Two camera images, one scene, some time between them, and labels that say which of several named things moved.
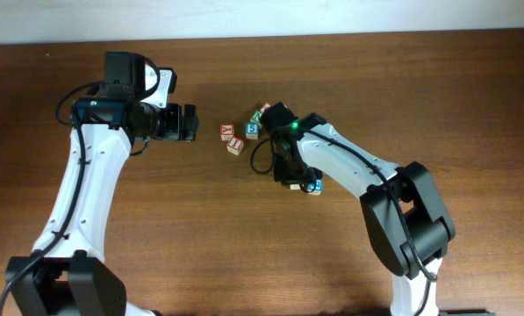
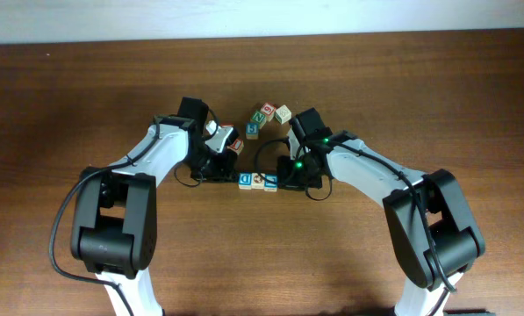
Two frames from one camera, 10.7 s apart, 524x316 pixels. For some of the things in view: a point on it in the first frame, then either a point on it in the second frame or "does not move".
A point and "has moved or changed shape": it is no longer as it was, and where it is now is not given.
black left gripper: x=173 y=130 → x=224 y=170
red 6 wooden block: x=264 y=106 does not move
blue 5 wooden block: x=252 y=131 does not move
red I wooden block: x=235 y=145 does not move
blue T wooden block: x=318 y=185 has moved or changed shape
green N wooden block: x=256 y=116 does not move
